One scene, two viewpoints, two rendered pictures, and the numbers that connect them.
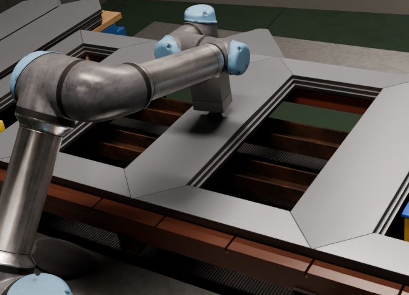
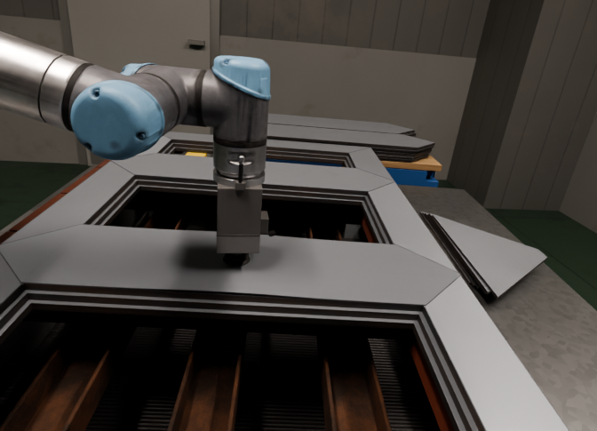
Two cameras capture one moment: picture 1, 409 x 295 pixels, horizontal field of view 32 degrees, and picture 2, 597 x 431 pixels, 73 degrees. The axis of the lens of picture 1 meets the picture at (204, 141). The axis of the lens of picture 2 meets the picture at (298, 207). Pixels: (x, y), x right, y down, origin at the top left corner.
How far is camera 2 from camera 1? 1.56 m
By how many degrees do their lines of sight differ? 45
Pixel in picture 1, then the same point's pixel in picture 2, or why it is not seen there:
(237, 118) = (242, 281)
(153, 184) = (32, 253)
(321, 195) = not seen: outside the picture
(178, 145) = (147, 248)
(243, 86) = (344, 262)
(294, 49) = (554, 305)
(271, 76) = (395, 283)
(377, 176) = not seen: outside the picture
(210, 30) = (226, 97)
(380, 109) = not seen: outside the picture
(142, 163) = (96, 233)
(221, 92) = (222, 219)
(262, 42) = (509, 261)
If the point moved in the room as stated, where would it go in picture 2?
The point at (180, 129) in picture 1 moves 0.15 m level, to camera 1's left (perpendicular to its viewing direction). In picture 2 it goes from (191, 240) to (158, 207)
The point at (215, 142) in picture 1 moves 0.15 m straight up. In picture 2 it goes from (161, 278) to (155, 181)
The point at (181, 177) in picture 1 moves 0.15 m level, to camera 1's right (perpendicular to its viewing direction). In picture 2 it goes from (46, 272) to (69, 334)
